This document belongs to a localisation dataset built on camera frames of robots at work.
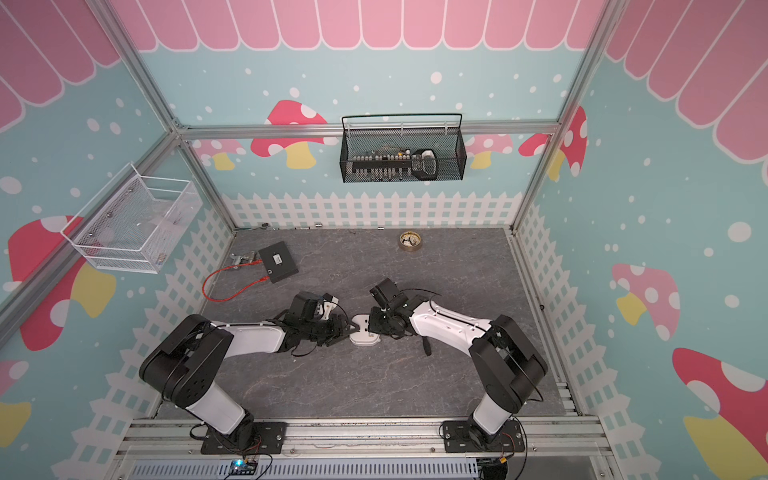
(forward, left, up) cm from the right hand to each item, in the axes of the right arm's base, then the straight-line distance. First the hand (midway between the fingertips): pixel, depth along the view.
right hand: (372, 325), depth 87 cm
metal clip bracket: (+29, +50, -4) cm, 57 cm away
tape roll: (+38, -13, -5) cm, 41 cm away
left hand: (-1, +5, -3) cm, 7 cm away
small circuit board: (-33, +31, -8) cm, 46 cm away
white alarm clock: (-2, +3, -3) cm, 5 cm away
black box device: (+27, +35, -3) cm, 45 cm away
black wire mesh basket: (+42, -10, +29) cm, 53 cm away
